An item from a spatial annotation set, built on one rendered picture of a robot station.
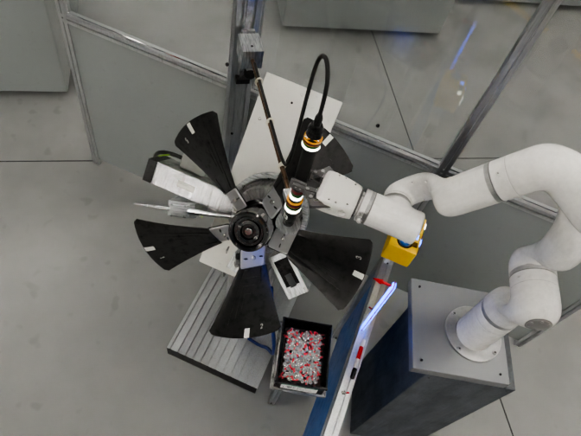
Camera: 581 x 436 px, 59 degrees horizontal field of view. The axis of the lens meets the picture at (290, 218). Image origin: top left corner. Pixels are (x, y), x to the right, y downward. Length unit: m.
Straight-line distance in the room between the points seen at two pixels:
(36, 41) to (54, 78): 0.26
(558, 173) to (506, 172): 0.09
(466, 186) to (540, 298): 0.43
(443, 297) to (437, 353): 0.21
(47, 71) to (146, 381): 1.90
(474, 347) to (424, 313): 0.18
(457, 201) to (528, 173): 0.15
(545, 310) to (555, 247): 0.19
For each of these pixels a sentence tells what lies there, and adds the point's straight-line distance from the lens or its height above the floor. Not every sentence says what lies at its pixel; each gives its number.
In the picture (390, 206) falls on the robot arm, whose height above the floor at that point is 1.51.
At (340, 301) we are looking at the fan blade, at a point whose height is 1.15.
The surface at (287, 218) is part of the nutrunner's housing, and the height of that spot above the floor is 1.31.
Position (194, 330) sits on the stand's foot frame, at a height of 0.08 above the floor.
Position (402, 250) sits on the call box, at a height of 1.07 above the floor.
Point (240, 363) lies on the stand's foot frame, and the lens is 2.51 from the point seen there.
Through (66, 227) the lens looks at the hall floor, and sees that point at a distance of 2.98.
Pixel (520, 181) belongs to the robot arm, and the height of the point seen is 1.73.
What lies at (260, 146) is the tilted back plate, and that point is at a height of 1.19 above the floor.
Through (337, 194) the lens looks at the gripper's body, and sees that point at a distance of 1.25.
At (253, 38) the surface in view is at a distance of 1.77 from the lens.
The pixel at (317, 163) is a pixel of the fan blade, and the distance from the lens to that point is 1.42.
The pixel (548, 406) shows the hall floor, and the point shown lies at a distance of 3.08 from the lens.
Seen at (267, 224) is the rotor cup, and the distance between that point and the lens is 1.45.
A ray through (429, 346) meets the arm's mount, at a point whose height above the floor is 0.97.
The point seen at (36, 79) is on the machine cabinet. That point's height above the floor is 0.15.
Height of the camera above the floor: 2.46
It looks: 55 degrees down
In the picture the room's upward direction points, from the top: 17 degrees clockwise
